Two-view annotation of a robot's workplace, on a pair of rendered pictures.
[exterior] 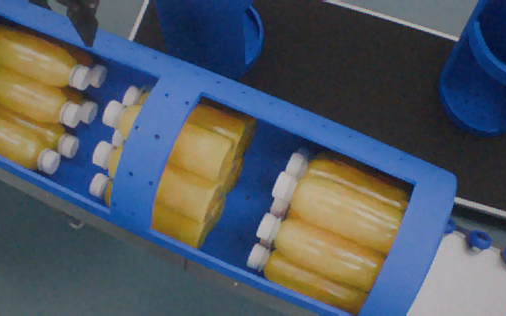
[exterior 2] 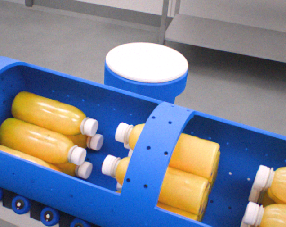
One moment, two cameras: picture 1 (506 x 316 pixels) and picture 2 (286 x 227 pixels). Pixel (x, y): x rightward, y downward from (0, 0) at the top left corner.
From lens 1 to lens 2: 0.73 m
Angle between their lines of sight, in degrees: 40
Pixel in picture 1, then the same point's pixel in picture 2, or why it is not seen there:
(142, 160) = (158, 136)
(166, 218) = not seen: hidden behind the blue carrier
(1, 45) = (29, 99)
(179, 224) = not seen: hidden behind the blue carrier
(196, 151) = (195, 145)
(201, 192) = (198, 180)
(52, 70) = (69, 115)
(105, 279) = not seen: outside the picture
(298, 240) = (285, 212)
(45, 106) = (58, 142)
